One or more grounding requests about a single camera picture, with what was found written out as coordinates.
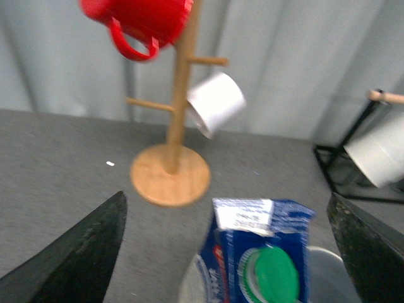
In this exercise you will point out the red mug on tree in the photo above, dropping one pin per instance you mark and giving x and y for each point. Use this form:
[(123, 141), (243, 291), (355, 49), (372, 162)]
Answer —
[(139, 29)]

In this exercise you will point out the blue white milk carton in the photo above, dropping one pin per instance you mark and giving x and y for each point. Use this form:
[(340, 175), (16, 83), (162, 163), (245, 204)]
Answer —
[(255, 251)]

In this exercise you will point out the wooden mug tree stand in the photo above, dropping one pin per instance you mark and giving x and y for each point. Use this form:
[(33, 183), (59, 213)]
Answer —
[(170, 174)]

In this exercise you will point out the black wire cup rack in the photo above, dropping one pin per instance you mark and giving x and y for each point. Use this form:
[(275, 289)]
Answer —
[(342, 175)]

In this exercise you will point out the white mug on tree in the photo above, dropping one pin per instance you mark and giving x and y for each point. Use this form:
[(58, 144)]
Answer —
[(214, 102)]

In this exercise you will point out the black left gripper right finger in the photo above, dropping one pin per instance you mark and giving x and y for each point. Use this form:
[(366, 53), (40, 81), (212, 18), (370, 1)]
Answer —
[(372, 251)]

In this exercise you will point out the cream ribbed mug on rack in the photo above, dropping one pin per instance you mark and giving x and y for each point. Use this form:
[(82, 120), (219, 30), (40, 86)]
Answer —
[(379, 153)]

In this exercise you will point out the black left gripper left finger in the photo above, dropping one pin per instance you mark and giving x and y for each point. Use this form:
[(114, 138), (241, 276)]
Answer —
[(78, 265)]

